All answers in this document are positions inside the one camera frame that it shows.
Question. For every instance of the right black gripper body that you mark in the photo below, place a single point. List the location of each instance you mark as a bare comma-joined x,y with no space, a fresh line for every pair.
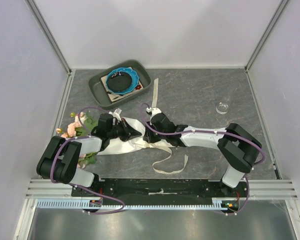
153,136

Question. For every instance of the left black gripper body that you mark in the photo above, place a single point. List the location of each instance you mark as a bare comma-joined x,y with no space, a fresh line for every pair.
119,131

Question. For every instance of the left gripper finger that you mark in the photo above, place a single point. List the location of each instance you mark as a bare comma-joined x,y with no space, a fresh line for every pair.
131,134
128,129

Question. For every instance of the white wrapping paper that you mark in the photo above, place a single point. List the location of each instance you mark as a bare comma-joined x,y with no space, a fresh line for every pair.
116,146

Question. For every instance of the pink artificial flower bouquet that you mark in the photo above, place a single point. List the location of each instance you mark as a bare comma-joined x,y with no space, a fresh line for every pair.
81,126

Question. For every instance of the cream printed ribbon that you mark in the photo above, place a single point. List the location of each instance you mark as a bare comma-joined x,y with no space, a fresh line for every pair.
167,149

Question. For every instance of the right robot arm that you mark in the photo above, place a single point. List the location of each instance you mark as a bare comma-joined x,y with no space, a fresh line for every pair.
238,147

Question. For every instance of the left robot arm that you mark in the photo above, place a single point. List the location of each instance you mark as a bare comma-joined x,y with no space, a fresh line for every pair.
60,158

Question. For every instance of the clear glass vase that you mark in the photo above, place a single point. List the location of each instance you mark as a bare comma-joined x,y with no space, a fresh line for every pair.
224,103

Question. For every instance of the wooden puzzle board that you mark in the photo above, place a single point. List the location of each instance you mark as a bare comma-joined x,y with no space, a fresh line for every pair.
116,97

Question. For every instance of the blue scalloped bowl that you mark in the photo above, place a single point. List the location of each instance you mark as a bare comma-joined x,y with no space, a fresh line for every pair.
122,80

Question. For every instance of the grey green plastic tray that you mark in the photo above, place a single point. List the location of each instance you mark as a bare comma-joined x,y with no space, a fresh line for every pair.
99,93

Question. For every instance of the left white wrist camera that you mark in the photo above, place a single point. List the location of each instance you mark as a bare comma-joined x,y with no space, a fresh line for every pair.
116,114

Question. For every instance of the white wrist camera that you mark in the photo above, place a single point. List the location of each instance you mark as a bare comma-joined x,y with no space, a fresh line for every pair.
152,111
116,114

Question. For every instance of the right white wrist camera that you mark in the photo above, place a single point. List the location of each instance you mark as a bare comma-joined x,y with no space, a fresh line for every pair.
152,111

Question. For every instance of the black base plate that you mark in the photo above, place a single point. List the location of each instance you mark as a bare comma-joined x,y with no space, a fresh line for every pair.
167,191

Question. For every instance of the slotted cable duct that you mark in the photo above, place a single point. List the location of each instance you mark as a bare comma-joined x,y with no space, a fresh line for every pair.
87,204

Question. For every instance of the aluminium frame rail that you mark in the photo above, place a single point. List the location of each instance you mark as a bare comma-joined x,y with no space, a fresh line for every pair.
48,34

